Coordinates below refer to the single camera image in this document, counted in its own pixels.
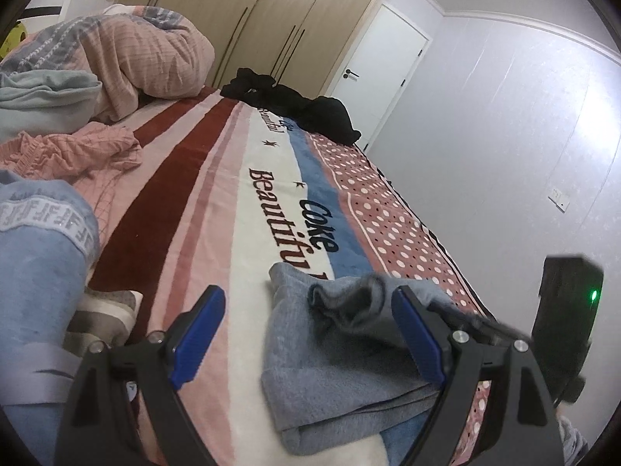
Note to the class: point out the white bed headboard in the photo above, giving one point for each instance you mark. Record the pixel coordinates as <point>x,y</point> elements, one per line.
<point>48,7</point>

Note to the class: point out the white wall socket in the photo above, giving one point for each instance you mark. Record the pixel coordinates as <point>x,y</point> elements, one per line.
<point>560,199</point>

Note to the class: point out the white door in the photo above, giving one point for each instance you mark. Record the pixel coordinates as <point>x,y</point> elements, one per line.
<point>383,82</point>

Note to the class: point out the grey-blue pants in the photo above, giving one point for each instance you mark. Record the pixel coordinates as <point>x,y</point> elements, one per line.
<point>330,374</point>

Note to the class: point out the green plush toy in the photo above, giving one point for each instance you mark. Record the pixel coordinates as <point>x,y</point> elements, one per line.
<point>9,39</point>

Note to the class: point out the blue pants with patterned band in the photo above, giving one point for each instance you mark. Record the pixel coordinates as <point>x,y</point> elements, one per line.
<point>39,272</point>

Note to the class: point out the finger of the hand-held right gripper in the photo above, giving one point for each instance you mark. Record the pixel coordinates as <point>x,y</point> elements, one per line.
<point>480,325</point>

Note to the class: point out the pale blue-grey garment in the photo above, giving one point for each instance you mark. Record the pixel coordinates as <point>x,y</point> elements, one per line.
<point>43,102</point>

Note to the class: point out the pink checked garment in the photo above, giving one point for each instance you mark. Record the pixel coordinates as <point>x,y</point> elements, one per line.
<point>73,150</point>

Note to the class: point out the black clothes pile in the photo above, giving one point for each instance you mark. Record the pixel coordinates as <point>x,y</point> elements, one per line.
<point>320,111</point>

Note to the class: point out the wooden wardrobe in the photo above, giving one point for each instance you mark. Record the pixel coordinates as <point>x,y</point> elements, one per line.
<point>291,9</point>

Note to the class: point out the printed striped blanket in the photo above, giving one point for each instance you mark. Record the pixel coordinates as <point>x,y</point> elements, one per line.
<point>203,204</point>

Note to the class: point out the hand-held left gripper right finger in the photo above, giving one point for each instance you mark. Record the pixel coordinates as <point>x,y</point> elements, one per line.
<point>419,340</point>

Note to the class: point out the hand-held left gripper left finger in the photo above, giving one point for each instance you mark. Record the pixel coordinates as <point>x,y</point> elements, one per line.
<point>199,335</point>

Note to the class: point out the pink checked quilt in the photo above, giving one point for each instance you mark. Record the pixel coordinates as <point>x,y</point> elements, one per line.
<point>145,53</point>

